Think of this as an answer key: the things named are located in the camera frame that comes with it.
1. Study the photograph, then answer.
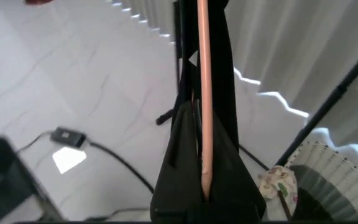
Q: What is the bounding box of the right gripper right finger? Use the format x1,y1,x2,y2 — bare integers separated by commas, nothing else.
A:
211,111,267,222

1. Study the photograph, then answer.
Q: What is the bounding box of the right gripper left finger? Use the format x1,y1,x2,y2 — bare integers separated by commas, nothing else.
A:
150,100,205,222

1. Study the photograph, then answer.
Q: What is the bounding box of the black garment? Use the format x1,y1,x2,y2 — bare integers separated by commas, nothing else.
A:
172,0,241,153

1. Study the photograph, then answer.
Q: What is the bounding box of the white laundry basket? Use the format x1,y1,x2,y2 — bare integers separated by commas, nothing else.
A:
277,141,358,222

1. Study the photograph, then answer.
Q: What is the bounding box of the black clothes rack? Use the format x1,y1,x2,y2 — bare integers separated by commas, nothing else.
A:
155,0,358,171

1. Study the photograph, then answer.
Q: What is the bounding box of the cream printed garment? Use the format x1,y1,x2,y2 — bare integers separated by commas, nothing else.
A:
257,164,298,202

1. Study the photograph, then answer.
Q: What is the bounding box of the black power adapter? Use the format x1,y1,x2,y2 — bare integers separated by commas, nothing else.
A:
16,126,155,195

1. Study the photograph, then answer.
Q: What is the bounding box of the white curtain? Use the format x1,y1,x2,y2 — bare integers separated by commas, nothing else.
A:
104,0,358,170

